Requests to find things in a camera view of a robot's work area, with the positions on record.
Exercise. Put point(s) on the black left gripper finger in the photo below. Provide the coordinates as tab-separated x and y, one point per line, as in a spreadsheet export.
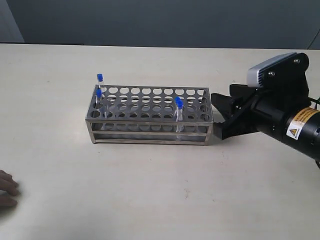
241	123

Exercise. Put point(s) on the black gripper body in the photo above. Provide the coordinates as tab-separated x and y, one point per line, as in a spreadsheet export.
296	127

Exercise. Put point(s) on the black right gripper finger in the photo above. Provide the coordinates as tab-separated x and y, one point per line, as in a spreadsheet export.
226	106

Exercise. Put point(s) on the blue-capped test tube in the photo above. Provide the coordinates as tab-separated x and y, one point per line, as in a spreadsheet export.
100	80
178	101
179	119
98	101

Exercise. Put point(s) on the stainless steel test tube rack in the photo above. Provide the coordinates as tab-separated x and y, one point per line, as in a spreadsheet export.
147	115

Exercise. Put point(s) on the person's hand at table edge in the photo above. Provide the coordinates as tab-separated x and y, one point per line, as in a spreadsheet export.
8	190

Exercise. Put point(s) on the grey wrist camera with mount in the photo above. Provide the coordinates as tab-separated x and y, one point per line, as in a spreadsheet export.
281	80

